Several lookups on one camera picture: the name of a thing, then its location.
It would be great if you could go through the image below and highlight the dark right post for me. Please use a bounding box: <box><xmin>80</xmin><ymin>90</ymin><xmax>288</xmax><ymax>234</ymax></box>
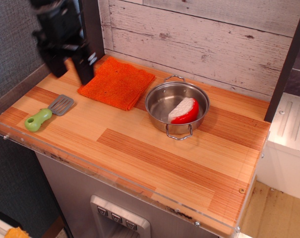
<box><xmin>264</xmin><ymin>19</ymin><xmax>300</xmax><ymax>122</ymax></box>

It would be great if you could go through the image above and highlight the red and white toy cheese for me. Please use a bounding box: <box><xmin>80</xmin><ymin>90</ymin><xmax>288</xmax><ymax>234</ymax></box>
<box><xmin>168</xmin><ymin>98</ymin><xmax>199</xmax><ymax>124</ymax></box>

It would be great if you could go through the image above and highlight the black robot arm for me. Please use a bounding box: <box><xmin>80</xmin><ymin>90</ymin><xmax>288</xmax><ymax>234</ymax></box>
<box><xmin>30</xmin><ymin>0</ymin><xmax>97</xmax><ymax>85</ymax></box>

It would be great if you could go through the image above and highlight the yellow object bottom left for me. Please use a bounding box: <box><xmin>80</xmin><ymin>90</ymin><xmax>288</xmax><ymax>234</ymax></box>
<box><xmin>4</xmin><ymin>227</ymin><xmax>30</xmax><ymax>238</ymax></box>

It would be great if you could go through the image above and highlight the gray toy fridge cabinet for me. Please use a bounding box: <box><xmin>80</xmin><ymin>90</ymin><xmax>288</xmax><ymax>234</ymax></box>
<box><xmin>35</xmin><ymin>151</ymin><xmax>240</xmax><ymax>238</ymax></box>

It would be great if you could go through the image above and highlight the dark left post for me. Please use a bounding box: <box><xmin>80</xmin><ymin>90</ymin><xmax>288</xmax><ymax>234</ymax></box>
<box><xmin>78</xmin><ymin>0</ymin><xmax>105</xmax><ymax>60</ymax></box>

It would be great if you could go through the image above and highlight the dark post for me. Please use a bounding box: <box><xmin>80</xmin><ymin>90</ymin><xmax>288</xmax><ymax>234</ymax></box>
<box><xmin>78</xmin><ymin>0</ymin><xmax>105</xmax><ymax>60</ymax></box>
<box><xmin>264</xmin><ymin>19</ymin><xmax>300</xmax><ymax>122</ymax></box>

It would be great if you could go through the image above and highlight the green and gray spatula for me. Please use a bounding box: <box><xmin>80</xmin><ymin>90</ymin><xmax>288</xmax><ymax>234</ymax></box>
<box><xmin>24</xmin><ymin>95</ymin><xmax>74</xmax><ymax>132</ymax></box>

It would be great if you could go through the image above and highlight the orange knitted cloth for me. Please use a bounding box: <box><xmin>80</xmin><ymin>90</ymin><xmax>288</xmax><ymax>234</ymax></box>
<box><xmin>77</xmin><ymin>57</ymin><xmax>155</xmax><ymax>111</ymax></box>

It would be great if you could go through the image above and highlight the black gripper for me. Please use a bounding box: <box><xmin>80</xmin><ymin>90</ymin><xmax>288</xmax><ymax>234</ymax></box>
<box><xmin>32</xmin><ymin>9</ymin><xmax>97</xmax><ymax>85</ymax></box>

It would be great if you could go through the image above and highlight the white toy sink unit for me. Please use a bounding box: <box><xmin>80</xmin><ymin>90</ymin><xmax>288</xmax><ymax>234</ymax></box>
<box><xmin>256</xmin><ymin>93</ymin><xmax>300</xmax><ymax>199</ymax></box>

